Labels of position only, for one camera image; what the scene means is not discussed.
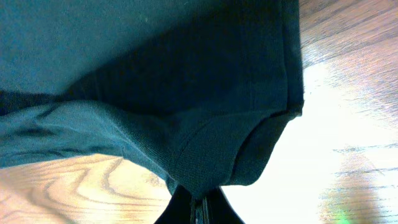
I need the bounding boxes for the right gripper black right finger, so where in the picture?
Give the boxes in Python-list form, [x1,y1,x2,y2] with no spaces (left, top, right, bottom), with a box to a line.
[202,188,245,224]

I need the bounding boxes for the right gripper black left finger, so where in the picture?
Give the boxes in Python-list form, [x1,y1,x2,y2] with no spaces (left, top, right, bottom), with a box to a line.
[154,185,196,224]

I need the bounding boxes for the dark green t-shirt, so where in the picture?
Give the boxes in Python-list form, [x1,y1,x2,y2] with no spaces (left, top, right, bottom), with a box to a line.
[1,1,303,198]

